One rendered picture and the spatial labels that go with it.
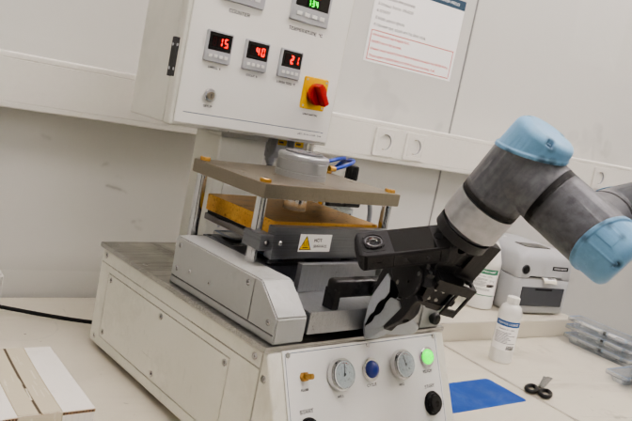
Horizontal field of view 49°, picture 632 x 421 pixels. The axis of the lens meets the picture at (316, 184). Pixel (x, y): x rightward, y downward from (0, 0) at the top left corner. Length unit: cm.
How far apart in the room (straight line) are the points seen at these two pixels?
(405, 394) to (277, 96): 52
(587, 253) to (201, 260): 50
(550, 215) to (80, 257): 99
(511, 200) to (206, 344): 44
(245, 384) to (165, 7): 58
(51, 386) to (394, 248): 44
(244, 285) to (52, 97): 62
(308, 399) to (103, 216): 73
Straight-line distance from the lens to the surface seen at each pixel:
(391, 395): 101
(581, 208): 79
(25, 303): 145
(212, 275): 96
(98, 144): 146
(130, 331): 115
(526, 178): 80
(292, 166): 104
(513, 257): 186
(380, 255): 84
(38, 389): 91
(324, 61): 124
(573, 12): 227
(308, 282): 97
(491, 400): 139
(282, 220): 97
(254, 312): 89
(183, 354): 102
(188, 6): 108
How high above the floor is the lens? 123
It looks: 7 degrees down
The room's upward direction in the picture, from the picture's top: 11 degrees clockwise
